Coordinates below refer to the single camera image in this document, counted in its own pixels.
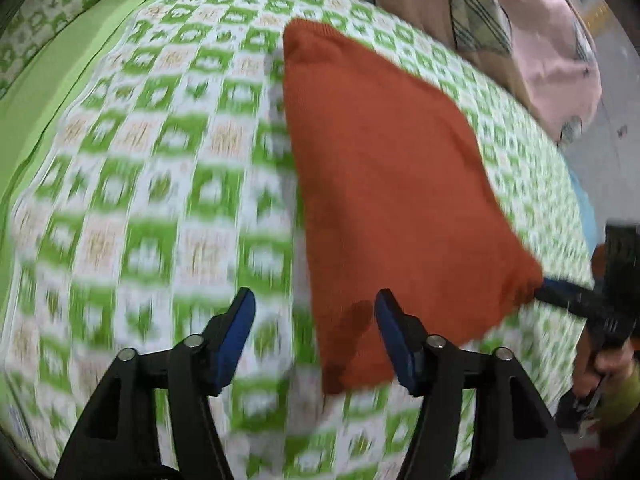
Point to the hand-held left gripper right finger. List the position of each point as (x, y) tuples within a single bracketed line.
[(397, 340)]

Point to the plain green bed sheet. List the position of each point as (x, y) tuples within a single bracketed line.
[(75, 60)]

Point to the light blue cloth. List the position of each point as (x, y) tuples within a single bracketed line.
[(585, 210)]

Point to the green checkered blanket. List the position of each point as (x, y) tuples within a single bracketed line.
[(150, 185)]

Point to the pink duvet with plaid hearts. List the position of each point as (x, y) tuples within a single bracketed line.
[(540, 60)]

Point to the green checkered pillow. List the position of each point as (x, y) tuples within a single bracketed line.
[(45, 10)]

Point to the orange knit sweater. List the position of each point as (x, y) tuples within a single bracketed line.
[(390, 160)]

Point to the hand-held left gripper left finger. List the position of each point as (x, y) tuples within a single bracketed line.
[(235, 330)]

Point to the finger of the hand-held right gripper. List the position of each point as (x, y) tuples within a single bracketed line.
[(565, 294)]

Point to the person's right hand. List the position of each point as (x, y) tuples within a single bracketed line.
[(597, 367)]

